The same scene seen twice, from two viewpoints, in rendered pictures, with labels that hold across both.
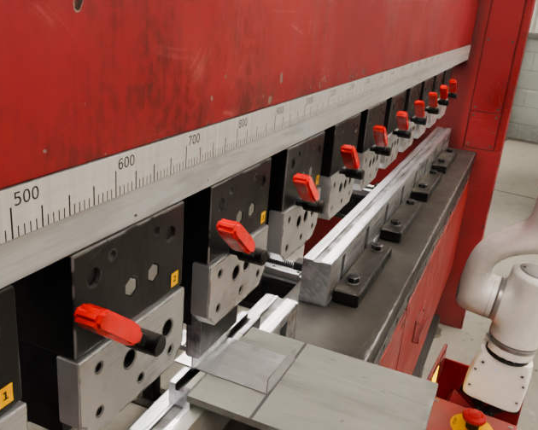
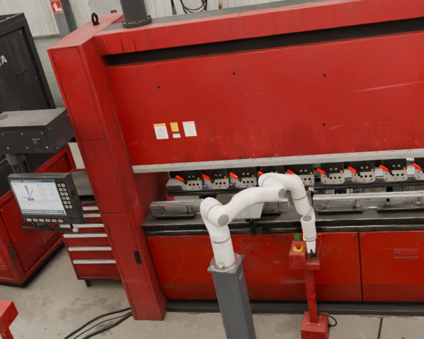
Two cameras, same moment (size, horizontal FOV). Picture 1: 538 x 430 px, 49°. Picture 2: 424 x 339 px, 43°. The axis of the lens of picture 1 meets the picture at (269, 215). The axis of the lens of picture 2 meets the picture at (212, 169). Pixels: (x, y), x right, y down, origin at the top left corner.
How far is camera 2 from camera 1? 3.65 m
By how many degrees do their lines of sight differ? 77
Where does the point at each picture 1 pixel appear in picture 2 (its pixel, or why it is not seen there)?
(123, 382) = (215, 185)
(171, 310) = (225, 181)
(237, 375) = not seen: hidden behind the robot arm
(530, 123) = not seen: outside the picture
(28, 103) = (198, 155)
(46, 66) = (200, 153)
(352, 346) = (297, 218)
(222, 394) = not seen: hidden behind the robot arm
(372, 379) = (256, 211)
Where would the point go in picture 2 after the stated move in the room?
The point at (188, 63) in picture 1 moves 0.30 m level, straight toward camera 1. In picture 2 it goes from (223, 153) to (182, 165)
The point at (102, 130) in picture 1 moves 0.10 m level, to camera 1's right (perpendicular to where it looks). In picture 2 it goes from (208, 158) to (210, 165)
